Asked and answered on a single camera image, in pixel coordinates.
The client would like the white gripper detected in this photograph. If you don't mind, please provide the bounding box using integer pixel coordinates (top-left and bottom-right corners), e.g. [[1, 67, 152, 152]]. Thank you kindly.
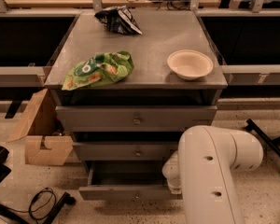
[[162, 151, 182, 194]]

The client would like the grey bottom drawer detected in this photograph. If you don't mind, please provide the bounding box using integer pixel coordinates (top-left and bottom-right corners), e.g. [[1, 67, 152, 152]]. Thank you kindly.
[[78, 161, 182, 201]]

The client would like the grey drawer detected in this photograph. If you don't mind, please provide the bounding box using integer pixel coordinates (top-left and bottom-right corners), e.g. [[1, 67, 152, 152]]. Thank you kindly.
[[56, 105, 217, 133], [78, 161, 182, 201], [73, 141, 177, 161]]

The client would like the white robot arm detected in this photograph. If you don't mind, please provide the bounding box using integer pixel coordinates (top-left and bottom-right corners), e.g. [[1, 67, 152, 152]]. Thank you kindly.
[[162, 126, 263, 224]]

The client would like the grey middle drawer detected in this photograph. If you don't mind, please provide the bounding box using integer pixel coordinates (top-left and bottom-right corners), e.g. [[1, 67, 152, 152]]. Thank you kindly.
[[73, 141, 177, 161]]

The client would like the grey drawer cabinet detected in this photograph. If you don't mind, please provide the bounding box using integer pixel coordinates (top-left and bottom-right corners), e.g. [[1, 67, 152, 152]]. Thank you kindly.
[[44, 8, 229, 185]]

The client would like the grey top drawer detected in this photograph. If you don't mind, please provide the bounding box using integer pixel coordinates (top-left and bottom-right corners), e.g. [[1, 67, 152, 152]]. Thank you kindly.
[[56, 105, 217, 133]]

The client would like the black stand leg right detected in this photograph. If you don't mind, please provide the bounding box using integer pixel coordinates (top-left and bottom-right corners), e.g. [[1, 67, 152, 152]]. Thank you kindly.
[[245, 119, 280, 179]]

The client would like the black stand leg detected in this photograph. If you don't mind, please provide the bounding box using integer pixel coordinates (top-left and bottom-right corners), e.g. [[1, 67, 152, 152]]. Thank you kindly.
[[245, 119, 280, 179], [0, 189, 76, 224]]

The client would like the white paper bowl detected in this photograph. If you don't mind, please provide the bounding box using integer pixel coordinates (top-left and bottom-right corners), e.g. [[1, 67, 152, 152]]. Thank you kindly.
[[167, 49, 214, 80]]

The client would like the green chip bag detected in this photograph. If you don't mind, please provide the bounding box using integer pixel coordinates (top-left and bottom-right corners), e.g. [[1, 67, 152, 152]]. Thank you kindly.
[[63, 51, 134, 91]]

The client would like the cardboard box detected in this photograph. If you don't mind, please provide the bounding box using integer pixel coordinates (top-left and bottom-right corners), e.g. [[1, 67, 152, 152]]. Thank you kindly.
[[7, 89, 73, 166]]

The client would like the dark blue chip bag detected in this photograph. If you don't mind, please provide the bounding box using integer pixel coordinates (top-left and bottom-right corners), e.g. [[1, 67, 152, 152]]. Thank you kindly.
[[94, 6, 142, 35]]

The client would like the black stand leg left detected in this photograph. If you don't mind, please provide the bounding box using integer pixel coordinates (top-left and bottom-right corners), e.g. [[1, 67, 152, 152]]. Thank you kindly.
[[0, 189, 76, 224]]

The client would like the black cable on floor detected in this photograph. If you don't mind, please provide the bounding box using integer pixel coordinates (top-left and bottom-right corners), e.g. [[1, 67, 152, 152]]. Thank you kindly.
[[3, 187, 58, 221]]

